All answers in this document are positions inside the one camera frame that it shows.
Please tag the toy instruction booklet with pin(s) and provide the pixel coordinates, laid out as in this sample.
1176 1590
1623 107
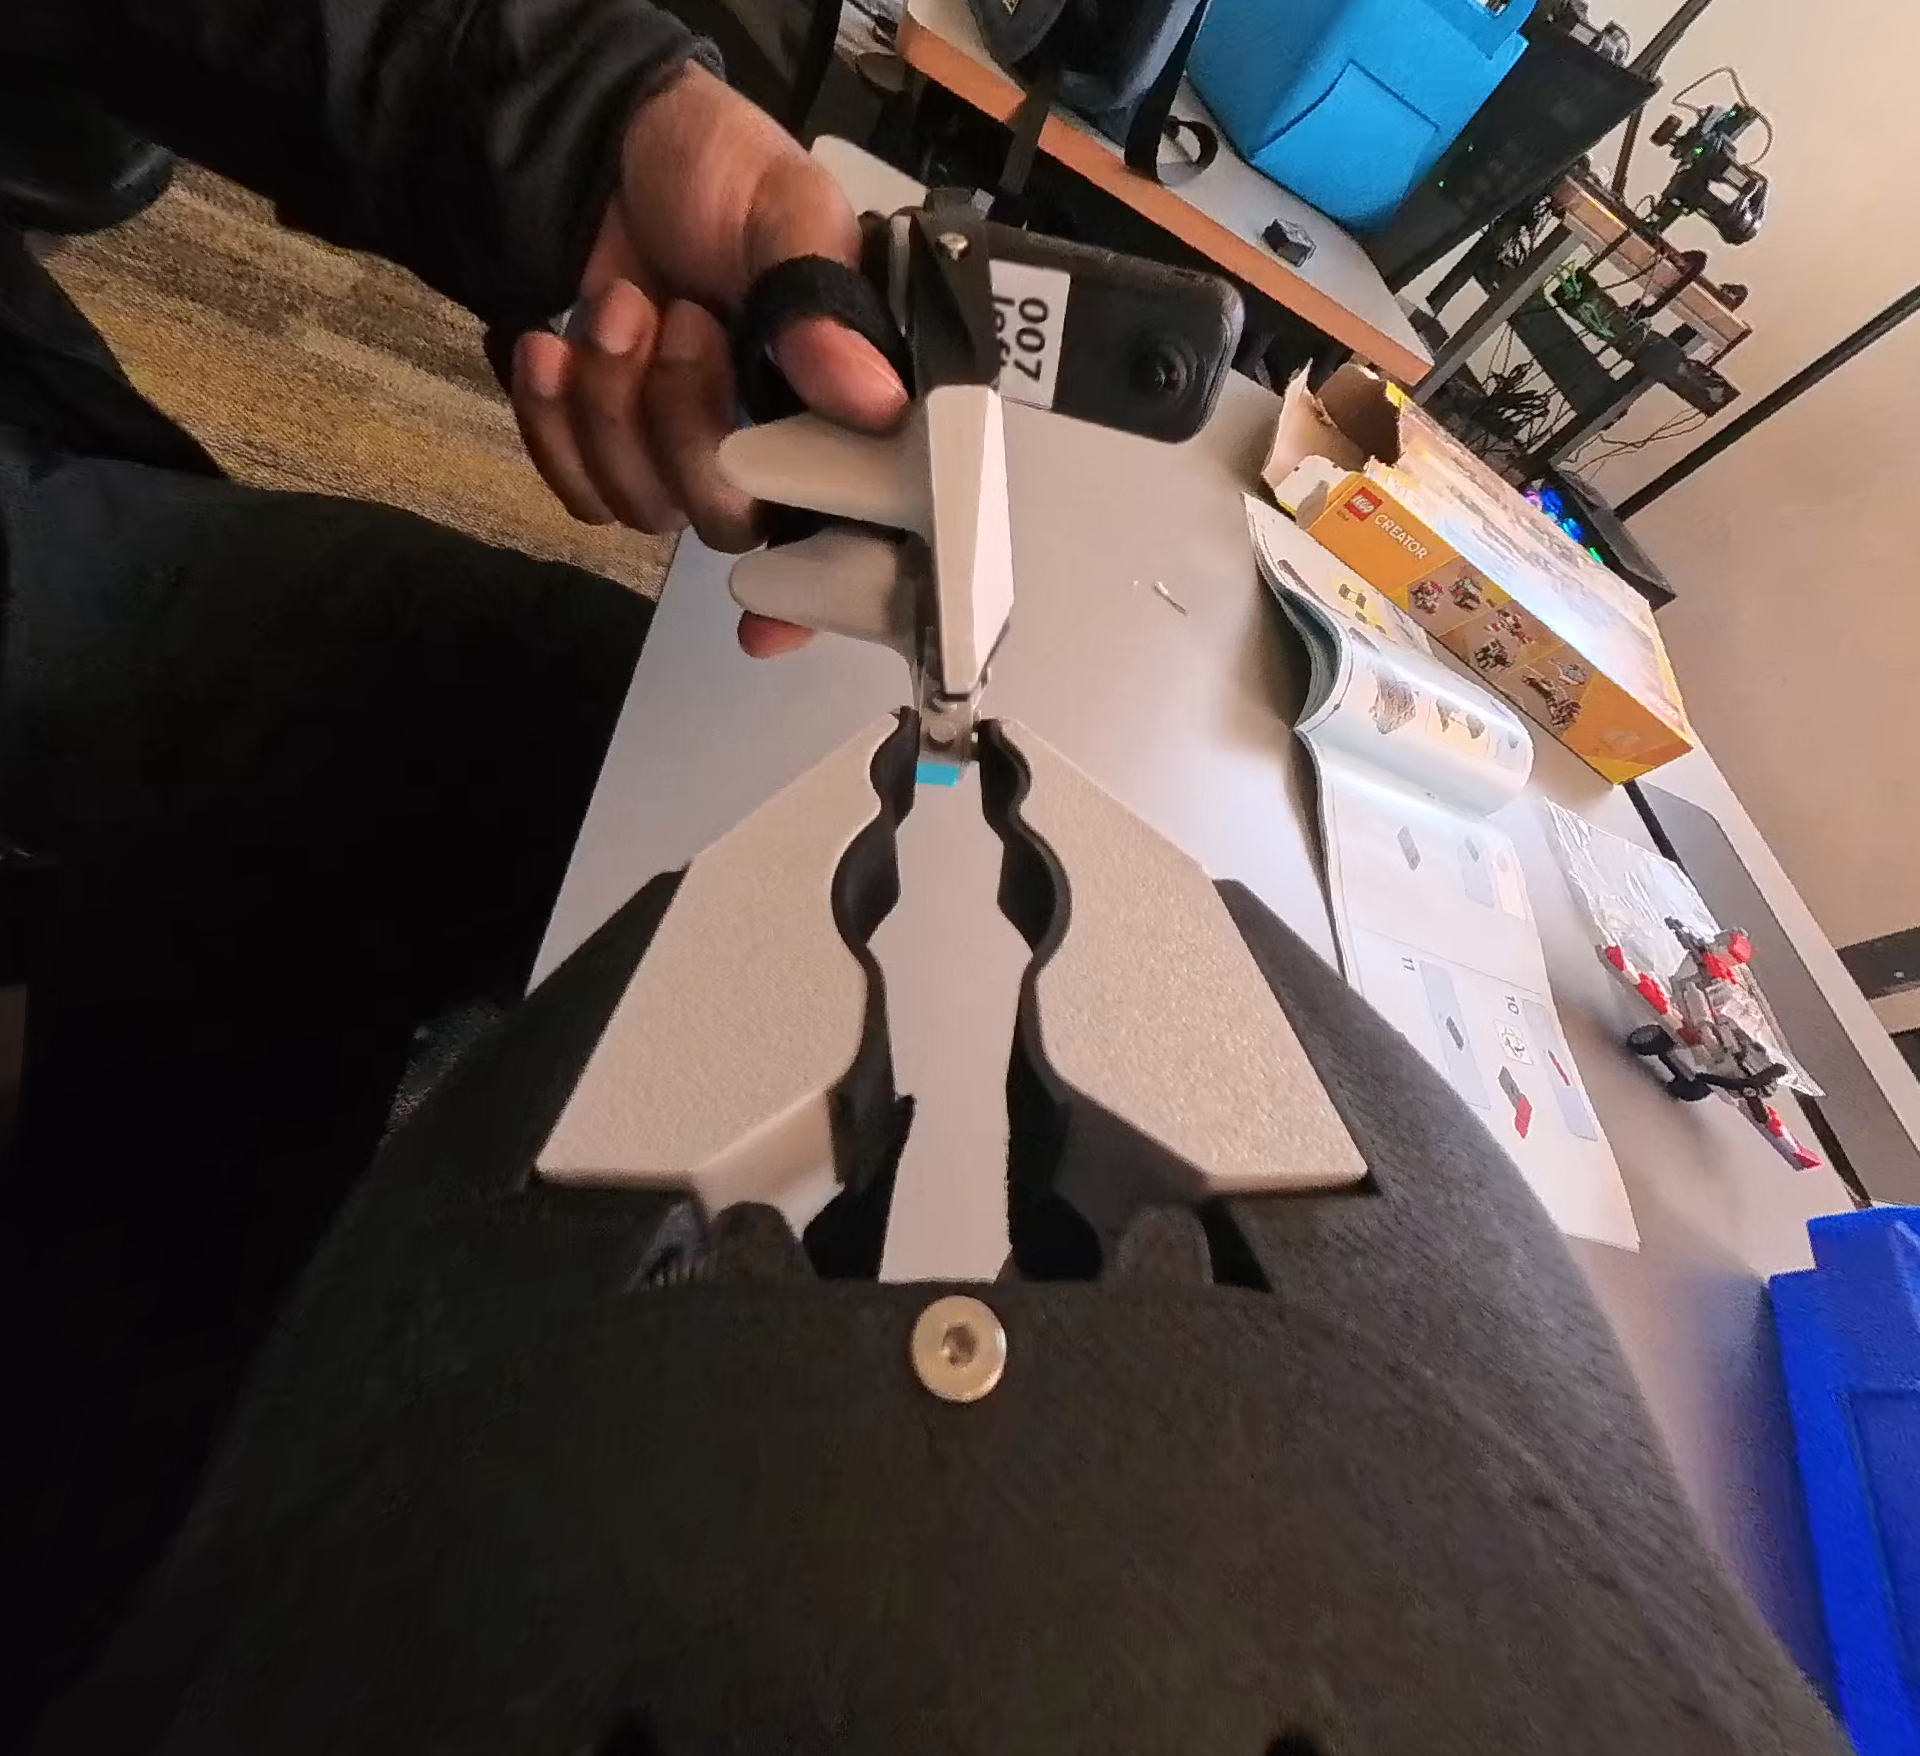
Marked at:
1426 857

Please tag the yellow toy box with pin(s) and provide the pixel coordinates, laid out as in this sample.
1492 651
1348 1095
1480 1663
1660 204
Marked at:
1512 619

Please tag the grey desk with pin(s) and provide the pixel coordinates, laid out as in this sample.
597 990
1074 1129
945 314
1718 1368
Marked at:
1156 766

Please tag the black camera rig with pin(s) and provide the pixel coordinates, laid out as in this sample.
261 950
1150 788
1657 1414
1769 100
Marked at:
1711 168

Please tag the person's lap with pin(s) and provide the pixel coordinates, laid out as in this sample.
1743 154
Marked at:
272 815

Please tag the wood-edged table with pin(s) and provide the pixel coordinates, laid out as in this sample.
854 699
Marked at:
1273 240

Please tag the black computer case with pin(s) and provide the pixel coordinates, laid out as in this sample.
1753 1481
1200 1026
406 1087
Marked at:
1610 532

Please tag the person's left forearm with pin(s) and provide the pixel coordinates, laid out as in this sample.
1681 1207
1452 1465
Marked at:
331 33

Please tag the red grey toy model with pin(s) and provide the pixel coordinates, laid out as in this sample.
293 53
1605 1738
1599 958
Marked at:
1711 1020

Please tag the blue plastic bin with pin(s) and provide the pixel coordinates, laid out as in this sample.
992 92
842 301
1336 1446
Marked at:
1861 1457

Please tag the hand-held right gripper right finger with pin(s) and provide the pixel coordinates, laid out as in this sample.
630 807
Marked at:
1174 1033

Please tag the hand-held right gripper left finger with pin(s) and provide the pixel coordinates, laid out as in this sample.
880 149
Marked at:
721 1020

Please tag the small black box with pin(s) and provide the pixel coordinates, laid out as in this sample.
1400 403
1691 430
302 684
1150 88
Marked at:
1294 240

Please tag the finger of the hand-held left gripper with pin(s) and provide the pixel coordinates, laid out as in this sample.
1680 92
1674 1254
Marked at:
969 523

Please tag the blue felt bag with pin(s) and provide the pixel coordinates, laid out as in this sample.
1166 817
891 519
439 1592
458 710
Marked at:
1348 61

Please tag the clear plastic bag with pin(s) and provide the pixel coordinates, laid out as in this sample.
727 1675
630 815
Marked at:
1635 884

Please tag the black monitor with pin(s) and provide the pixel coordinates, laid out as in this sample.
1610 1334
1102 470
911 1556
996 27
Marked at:
1512 154

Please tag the person's left hand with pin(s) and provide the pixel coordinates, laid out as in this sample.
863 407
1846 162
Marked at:
674 287

